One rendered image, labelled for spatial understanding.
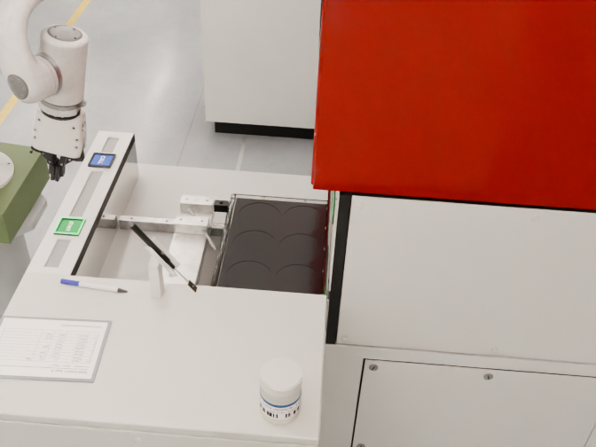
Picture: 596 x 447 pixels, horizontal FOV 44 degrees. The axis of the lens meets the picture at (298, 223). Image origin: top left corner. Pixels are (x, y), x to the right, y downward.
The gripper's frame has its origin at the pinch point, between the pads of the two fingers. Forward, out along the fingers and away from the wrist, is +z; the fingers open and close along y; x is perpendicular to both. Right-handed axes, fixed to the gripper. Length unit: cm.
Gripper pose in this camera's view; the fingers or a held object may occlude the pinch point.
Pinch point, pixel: (57, 169)
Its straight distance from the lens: 162.7
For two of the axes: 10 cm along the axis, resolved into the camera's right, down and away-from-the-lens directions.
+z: -2.5, 7.4, 6.2
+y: -9.7, -2.3, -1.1
